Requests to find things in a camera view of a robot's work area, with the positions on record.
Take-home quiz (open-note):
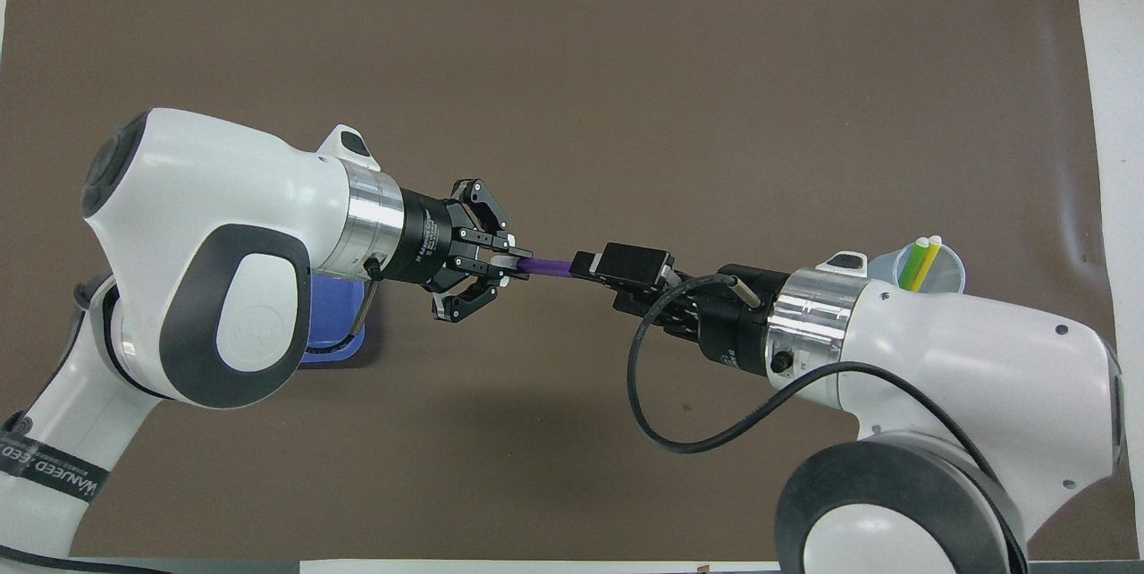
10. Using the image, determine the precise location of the blue tray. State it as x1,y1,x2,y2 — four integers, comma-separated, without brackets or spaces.
299,274,368,370

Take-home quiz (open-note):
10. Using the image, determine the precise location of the purple pen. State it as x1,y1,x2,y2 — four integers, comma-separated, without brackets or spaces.
509,254,578,280

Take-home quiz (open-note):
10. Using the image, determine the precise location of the green pen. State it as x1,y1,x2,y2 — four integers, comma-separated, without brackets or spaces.
897,237,930,291

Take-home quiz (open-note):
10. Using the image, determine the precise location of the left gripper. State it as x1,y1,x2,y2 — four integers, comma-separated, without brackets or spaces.
388,178,534,325

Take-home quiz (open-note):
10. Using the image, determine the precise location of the yellow pen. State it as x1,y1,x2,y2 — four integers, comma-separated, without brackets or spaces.
909,235,944,293

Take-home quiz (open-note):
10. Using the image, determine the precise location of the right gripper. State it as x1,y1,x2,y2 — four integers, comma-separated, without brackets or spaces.
660,264,781,377

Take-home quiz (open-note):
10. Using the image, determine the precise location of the clear plastic cup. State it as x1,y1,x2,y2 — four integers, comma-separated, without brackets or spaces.
867,241,967,296

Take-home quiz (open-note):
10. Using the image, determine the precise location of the black cable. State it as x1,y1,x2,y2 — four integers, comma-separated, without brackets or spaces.
626,273,1030,574
0,544,172,574

